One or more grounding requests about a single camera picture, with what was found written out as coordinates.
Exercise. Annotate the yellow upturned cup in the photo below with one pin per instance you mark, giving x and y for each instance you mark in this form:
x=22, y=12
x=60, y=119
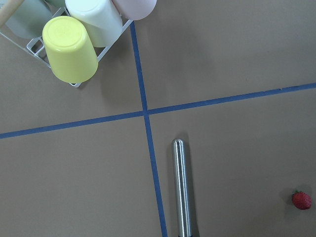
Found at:
x=69, y=50

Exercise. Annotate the pink upturned cup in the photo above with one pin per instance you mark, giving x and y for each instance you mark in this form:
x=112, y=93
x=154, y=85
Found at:
x=135, y=9

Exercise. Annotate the white upturned cup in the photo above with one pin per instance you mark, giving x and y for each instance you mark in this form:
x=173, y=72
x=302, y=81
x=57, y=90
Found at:
x=100, y=18

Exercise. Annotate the green upturned cup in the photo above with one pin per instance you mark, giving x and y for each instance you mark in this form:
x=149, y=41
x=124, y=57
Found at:
x=29, y=19

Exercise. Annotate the steel muddler black cap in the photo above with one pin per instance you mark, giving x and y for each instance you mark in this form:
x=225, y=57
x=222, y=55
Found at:
x=181, y=189

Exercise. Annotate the red strawberry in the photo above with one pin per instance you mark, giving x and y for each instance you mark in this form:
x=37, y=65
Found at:
x=301, y=200

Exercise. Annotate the white wire cup rack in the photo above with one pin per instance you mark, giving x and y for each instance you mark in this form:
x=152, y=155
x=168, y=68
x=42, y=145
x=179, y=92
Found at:
x=35, y=47

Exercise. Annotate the wooden rack handle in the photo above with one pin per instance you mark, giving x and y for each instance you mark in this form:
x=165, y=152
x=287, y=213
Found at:
x=9, y=9

